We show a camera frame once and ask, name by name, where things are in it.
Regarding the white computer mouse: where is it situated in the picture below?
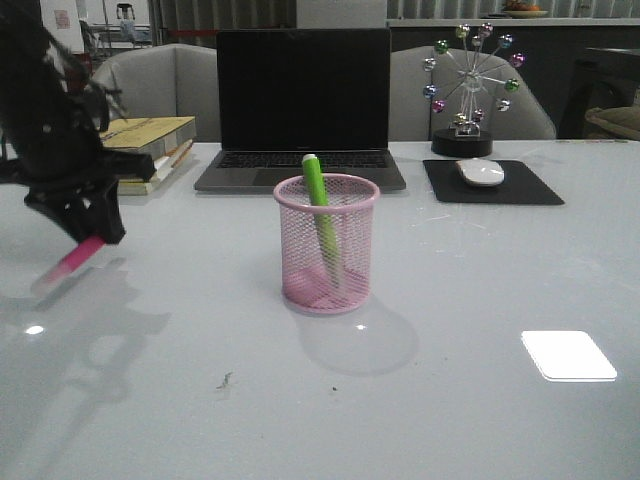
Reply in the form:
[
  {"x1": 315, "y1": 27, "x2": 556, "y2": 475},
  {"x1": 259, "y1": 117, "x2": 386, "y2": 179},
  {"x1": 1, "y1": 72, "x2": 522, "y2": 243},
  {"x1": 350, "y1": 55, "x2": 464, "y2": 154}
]
[{"x1": 454, "y1": 158, "x2": 506, "y2": 187}]

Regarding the grey open laptop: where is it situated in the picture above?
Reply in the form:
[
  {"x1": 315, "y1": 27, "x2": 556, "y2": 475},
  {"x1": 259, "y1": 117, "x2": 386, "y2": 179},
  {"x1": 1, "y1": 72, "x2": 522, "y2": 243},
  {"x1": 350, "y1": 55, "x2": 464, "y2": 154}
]
[{"x1": 194, "y1": 28, "x2": 406, "y2": 193}]

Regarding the fruit bowl on counter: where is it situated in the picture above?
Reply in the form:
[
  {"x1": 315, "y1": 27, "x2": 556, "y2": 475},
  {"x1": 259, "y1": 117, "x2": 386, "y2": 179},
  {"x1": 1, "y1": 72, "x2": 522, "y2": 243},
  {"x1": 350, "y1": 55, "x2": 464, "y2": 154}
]
[{"x1": 503, "y1": 0, "x2": 548, "y2": 19}]

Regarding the bottom cream book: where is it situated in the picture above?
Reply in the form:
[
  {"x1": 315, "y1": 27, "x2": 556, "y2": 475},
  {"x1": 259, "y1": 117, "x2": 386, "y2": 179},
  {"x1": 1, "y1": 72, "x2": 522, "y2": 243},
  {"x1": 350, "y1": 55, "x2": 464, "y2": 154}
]
[{"x1": 117, "y1": 172, "x2": 173, "y2": 196}]

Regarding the middle cream book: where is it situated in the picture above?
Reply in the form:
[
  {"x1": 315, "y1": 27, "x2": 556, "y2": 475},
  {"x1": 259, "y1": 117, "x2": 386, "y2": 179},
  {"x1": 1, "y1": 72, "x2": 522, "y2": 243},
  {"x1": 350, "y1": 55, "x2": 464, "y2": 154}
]
[{"x1": 151, "y1": 140, "x2": 194, "y2": 183}]

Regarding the left grey armchair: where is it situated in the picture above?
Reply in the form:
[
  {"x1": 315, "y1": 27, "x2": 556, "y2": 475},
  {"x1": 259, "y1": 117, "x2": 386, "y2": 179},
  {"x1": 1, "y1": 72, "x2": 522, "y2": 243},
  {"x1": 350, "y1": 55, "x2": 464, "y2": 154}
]
[{"x1": 93, "y1": 44, "x2": 221, "y2": 142}]

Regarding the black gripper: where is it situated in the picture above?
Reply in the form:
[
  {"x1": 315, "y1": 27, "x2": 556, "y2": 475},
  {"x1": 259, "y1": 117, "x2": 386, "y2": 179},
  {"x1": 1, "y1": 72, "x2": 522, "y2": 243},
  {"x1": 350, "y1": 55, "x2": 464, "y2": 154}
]
[{"x1": 1, "y1": 1, "x2": 155, "y2": 245}]

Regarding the ferris wheel desk toy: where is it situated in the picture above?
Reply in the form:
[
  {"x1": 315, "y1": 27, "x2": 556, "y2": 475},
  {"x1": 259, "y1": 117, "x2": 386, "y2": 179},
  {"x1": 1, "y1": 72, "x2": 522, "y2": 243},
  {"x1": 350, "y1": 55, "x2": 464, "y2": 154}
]
[{"x1": 422, "y1": 22, "x2": 526, "y2": 158}]

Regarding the pink highlighter pen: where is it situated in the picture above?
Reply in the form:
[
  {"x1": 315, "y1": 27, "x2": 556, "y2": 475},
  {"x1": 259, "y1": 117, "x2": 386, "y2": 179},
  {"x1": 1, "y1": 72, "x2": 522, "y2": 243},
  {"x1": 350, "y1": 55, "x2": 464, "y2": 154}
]
[{"x1": 31, "y1": 235, "x2": 106, "y2": 297}]

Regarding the black mouse pad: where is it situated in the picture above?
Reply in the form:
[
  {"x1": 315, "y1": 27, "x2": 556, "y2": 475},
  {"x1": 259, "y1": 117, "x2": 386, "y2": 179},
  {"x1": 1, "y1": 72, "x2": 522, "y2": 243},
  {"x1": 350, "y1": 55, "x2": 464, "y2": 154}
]
[{"x1": 423, "y1": 160, "x2": 564, "y2": 206}]

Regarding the grey armchair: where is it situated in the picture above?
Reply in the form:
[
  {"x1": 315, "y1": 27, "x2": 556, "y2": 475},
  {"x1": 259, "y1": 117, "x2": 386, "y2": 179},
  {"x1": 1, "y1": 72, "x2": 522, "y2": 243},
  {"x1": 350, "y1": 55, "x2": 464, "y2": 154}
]
[
  {"x1": 93, "y1": 44, "x2": 221, "y2": 142},
  {"x1": 389, "y1": 46, "x2": 556, "y2": 141}
]

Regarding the olive cushion at right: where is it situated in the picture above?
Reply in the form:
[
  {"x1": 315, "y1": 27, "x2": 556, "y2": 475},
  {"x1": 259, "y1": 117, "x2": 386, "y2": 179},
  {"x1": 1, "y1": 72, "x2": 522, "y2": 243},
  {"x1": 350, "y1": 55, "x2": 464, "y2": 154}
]
[{"x1": 585, "y1": 105, "x2": 639, "y2": 141}]

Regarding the cream book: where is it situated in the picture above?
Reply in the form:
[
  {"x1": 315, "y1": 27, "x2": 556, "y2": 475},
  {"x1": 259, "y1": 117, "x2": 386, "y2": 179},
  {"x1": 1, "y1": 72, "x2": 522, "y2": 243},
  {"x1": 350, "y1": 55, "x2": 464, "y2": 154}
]
[
  {"x1": 151, "y1": 140, "x2": 194, "y2": 183},
  {"x1": 117, "y1": 172, "x2": 173, "y2": 196}
]

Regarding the right grey armchair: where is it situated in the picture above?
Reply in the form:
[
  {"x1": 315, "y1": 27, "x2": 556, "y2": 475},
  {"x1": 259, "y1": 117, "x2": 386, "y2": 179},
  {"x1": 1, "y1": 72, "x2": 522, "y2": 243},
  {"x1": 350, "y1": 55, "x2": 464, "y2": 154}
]
[{"x1": 389, "y1": 46, "x2": 556, "y2": 141}]

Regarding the pink mesh pen holder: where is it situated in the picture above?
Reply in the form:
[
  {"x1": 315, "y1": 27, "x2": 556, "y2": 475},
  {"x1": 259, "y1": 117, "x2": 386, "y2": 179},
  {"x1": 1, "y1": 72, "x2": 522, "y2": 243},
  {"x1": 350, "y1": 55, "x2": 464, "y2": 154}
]
[{"x1": 273, "y1": 173, "x2": 380, "y2": 314}]

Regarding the green highlighter pen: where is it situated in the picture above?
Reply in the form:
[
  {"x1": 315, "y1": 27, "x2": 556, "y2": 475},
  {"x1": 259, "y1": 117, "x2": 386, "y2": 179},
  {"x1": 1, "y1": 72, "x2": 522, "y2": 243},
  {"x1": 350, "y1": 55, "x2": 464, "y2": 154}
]
[{"x1": 302, "y1": 154, "x2": 344, "y2": 289}]

